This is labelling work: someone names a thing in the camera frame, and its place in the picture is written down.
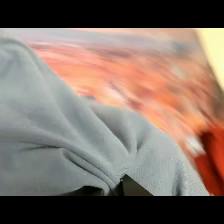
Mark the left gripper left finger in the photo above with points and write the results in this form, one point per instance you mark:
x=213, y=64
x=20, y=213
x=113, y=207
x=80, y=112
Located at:
x=87, y=191

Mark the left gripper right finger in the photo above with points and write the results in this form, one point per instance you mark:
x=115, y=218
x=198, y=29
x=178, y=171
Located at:
x=133, y=187

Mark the grey-blue shirt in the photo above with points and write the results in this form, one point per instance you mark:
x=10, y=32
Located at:
x=60, y=133

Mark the red garment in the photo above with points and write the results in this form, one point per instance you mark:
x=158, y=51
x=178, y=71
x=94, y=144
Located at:
x=213, y=163

